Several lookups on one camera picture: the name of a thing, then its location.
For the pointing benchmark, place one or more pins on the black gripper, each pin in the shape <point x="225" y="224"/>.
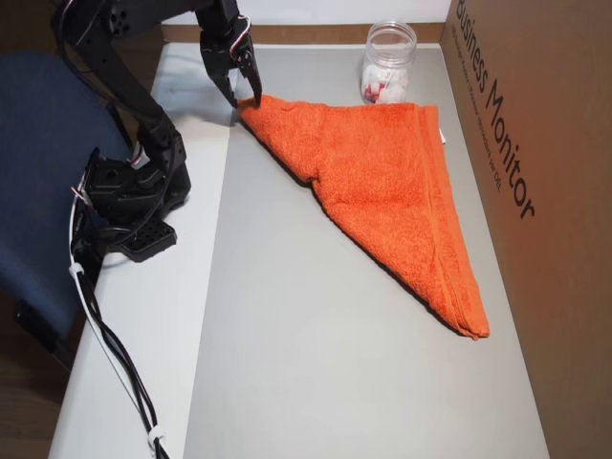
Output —
<point x="221" y="61"/>

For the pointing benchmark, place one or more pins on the orange terry towel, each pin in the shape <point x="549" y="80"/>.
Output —
<point x="378" y="181"/>

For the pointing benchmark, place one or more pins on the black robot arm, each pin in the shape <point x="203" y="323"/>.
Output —
<point x="124" y="81"/>

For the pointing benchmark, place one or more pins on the clear plastic jar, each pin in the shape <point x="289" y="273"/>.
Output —
<point x="388" y="57"/>

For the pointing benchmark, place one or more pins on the black grid table clamp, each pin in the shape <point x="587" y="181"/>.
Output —
<point x="150" y="239"/>

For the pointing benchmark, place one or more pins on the white towel label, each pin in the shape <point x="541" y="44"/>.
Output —
<point x="442" y="136"/>

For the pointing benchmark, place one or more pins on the blue office chair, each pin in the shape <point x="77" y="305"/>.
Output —
<point x="28" y="143"/>

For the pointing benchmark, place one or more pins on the grey table mat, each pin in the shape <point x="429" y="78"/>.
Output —
<point x="296" y="334"/>

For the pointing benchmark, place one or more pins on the brown cardboard monitor box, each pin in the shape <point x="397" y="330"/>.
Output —
<point x="550" y="191"/>

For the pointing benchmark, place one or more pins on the brown wooden back rail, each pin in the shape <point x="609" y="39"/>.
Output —
<point x="311" y="34"/>

